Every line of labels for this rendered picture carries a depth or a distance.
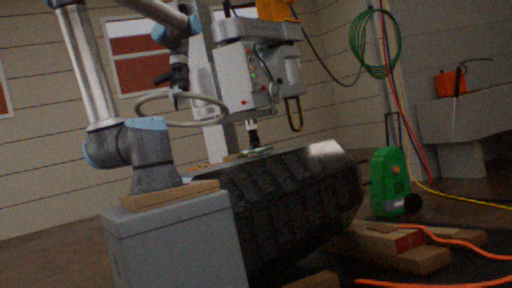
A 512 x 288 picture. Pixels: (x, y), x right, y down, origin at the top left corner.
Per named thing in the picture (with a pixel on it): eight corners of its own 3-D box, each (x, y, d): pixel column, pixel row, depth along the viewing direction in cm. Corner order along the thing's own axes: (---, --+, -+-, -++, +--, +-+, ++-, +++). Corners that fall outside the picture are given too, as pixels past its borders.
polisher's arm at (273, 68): (288, 112, 382) (275, 50, 380) (314, 106, 370) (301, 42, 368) (239, 122, 319) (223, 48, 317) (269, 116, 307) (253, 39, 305)
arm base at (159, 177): (186, 185, 174) (181, 157, 174) (132, 196, 168) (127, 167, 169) (180, 184, 192) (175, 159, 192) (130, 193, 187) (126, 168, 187)
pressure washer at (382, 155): (401, 205, 451) (383, 113, 447) (425, 210, 418) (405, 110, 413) (368, 215, 442) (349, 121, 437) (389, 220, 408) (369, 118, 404)
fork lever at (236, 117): (255, 119, 337) (254, 112, 337) (279, 114, 327) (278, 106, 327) (195, 129, 278) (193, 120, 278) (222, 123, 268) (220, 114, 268)
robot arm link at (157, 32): (168, 16, 223) (184, 28, 234) (148, 23, 229) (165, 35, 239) (167, 35, 221) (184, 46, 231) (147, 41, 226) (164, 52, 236)
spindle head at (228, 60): (254, 113, 340) (241, 50, 337) (282, 107, 328) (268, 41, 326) (226, 119, 309) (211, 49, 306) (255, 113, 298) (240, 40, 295)
